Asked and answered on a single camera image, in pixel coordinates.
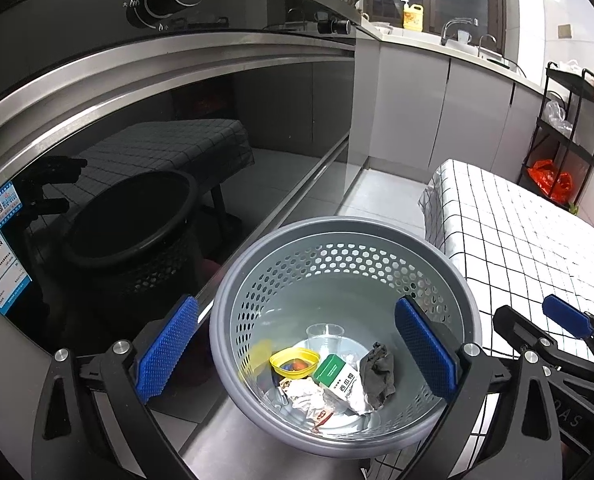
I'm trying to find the grey perforated plastic basket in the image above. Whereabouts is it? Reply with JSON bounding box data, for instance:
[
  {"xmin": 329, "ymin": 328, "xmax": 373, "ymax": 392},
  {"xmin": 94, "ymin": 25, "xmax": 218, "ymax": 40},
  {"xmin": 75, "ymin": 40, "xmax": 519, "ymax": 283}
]
[{"xmin": 209, "ymin": 216, "xmax": 483, "ymax": 460}]

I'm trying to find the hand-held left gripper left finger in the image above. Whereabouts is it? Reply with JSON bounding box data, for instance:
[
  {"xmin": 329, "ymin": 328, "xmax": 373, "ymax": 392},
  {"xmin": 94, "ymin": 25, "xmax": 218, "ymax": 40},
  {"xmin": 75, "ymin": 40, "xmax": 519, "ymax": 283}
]
[{"xmin": 32, "ymin": 294, "xmax": 200, "ymax": 480}]

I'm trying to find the red plastic bag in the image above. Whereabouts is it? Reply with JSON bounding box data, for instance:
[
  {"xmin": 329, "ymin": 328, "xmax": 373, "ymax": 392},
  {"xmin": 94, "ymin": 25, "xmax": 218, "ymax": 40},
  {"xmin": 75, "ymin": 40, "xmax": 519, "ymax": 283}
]
[{"xmin": 527, "ymin": 159, "xmax": 575, "ymax": 205}]

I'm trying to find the grey kitchen cabinet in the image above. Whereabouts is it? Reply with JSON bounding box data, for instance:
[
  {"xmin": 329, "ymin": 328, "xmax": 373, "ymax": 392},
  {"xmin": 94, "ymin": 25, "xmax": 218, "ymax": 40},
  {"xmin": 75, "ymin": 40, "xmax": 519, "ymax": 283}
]
[{"xmin": 354, "ymin": 27, "xmax": 548, "ymax": 201}]

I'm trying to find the clear plastic cup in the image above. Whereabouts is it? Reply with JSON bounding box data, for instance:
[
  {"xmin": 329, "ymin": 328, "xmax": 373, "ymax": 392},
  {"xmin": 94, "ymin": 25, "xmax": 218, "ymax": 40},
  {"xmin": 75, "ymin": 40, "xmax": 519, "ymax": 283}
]
[{"xmin": 306, "ymin": 323, "xmax": 345, "ymax": 361}]

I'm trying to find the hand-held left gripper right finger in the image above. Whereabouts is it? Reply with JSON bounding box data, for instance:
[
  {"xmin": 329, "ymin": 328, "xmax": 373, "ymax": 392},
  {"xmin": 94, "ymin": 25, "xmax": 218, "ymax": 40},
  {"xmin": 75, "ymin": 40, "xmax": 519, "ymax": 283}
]
[{"xmin": 394, "ymin": 296, "xmax": 563, "ymax": 480}]

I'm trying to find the red white snack wrapper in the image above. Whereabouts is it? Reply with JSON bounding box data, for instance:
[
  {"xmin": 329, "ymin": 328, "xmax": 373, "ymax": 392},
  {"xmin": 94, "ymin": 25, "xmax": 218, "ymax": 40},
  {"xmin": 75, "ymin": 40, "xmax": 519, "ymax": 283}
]
[{"xmin": 277, "ymin": 377, "xmax": 335, "ymax": 433}]

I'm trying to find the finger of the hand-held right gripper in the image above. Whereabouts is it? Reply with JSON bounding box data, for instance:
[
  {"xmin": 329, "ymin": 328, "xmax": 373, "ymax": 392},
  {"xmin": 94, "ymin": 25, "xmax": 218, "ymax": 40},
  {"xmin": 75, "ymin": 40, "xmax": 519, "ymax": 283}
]
[
  {"xmin": 542, "ymin": 294, "xmax": 594, "ymax": 367},
  {"xmin": 492, "ymin": 304, "xmax": 569, "ymax": 369}
]

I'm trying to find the black shelf rack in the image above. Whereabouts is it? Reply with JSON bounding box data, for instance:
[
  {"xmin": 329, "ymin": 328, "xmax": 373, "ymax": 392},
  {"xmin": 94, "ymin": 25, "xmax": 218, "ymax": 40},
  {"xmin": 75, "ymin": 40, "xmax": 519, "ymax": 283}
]
[{"xmin": 516, "ymin": 61, "xmax": 594, "ymax": 211}]

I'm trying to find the clear plastic bag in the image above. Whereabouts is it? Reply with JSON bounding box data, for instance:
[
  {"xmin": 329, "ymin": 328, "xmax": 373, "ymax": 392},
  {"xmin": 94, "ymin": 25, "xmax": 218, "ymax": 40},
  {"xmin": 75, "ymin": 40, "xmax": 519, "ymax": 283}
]
[{"xmin": 544, "ymin": 100, "xmax": 574, "ymax": 136}]

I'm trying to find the yellow detergent bottle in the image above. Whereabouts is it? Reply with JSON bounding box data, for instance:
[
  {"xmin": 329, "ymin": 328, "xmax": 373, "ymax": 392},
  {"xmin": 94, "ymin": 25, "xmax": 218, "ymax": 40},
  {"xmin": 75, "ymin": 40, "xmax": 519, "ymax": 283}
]
[{"xmin": 402, "ymin": 0, "xmax": 424, "ymax": 31}]

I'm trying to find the white black-grid tablecloth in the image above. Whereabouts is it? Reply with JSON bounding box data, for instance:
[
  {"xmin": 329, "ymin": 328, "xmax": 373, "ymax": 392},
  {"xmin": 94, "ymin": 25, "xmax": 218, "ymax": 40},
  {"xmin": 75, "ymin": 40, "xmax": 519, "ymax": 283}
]
[{"xmin": 362, "ymin": 158, "xmax": 594, "ymax": 480}]

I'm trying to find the tall chrome faucet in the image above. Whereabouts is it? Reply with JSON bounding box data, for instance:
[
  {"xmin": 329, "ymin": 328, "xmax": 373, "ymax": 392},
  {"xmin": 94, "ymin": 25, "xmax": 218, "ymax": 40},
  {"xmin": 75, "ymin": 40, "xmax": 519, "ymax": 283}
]
[{"xmin": 440, "ymin": 17, "xmax": 479, "ymax": 47}]

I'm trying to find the dark grey cloth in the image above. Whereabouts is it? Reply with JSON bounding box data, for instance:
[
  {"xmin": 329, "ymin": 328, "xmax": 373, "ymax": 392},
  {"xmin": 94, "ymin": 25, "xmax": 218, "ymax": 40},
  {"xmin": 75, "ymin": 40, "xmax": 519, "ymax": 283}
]
[{"xmin": 359, "ymin": 342, "xmax": 397, "ymax": 411}]

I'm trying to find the white paper ball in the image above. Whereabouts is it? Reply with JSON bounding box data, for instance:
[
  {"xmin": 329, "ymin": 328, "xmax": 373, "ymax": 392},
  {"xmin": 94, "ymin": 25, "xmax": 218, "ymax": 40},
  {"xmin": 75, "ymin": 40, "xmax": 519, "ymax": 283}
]
[{"xmin": 289, "ymin": 380, "xmax": 328, "ymax": 411}]

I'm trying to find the white red green carton box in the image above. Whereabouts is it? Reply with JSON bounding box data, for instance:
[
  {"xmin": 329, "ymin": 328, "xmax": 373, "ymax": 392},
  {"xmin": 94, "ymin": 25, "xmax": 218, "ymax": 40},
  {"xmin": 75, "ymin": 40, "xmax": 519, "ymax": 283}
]
[{"xmin": 312, "ymin": 353, "xmax": 363, "ymax": 403}]

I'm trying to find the yellow plastic ring frame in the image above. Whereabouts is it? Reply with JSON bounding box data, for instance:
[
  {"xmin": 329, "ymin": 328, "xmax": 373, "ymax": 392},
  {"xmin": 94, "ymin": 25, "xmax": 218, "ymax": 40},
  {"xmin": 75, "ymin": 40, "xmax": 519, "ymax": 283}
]
[{"xmin": 269, "ymin": 347, "xmax": 320, "ymax": 381}]

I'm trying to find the black glass stove cabinet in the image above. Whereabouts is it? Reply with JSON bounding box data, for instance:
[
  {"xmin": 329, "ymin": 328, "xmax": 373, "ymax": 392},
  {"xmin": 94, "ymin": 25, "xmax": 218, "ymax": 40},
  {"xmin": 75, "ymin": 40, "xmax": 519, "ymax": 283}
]
[{"xmin": 0, "ymin": 0, "xmax": 383, "ymax": 366}]

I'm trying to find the blue foil wrapper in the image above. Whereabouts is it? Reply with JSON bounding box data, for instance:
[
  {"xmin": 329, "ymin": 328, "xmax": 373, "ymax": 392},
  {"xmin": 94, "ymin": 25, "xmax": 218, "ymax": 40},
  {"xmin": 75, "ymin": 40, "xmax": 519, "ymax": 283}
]
[{"xmin": 277, "ymin": 357, "xmax": 308, "ymax": 376}]

